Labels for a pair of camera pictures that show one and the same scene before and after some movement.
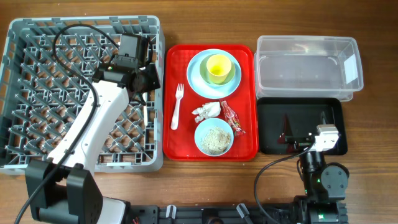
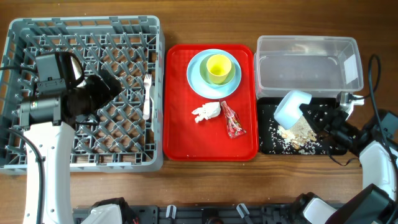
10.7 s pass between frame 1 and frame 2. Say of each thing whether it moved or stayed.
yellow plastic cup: stayed
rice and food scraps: moved
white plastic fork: moved
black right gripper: moved
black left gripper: moved
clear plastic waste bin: stayed
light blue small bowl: moved
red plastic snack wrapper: stayed
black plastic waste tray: stayed
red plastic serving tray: stayed
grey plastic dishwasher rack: stayed
